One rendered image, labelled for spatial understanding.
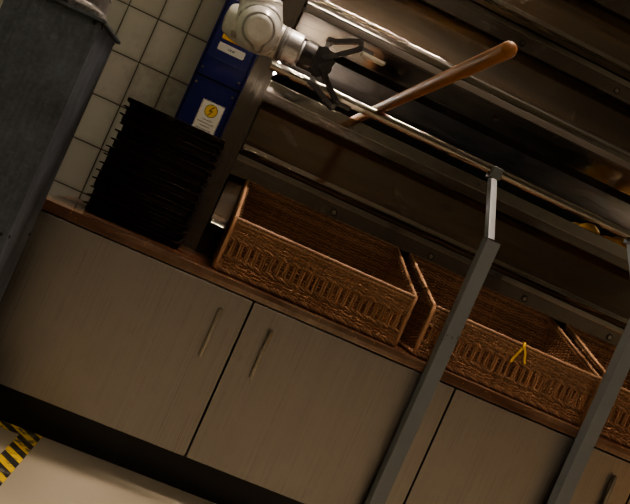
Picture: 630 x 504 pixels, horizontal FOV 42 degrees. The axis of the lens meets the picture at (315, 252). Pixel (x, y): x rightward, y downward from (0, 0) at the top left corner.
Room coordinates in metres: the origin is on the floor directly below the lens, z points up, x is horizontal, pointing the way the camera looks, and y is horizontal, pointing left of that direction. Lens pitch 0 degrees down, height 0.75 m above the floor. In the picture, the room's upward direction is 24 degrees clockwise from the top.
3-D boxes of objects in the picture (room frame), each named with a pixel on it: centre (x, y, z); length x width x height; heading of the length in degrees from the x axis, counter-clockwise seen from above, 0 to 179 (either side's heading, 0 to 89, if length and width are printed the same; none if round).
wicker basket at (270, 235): (2.46, -0.01, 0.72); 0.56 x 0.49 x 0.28; 98
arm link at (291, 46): (2.14, 0.27, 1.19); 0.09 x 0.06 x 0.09; 9
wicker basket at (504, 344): (2.54, -0.59, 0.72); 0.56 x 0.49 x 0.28; 99
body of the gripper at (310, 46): (2.15, 0.20, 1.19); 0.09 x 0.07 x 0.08; 99
